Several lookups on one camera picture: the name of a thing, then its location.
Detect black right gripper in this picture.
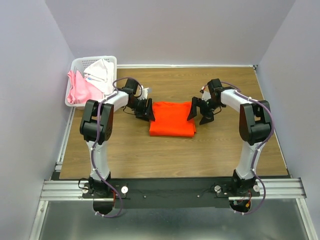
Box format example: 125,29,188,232
186,96,222,126

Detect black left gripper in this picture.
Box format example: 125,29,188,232
127,97,156,122

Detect orange t shirt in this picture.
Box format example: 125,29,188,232
149,101,196,138

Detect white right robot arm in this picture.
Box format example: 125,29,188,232
187,78,275,196

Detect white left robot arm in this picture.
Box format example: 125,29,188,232
79,77,155,198

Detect white t shirt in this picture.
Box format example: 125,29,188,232
84,58,115,95

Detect pink t shirt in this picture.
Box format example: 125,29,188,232
66,70,104,105

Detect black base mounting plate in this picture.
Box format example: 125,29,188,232
78,177,260,216

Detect white plastic laundry basket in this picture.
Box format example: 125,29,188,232
65,55,117,109

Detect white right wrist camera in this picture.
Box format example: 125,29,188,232
201,90,211,101

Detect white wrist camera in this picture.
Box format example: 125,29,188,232
138,86,152,100
201,90,211,101

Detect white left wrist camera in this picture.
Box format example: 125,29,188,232
138,86,152,100

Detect aluminium frame rail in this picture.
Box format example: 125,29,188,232
30,177,318,240

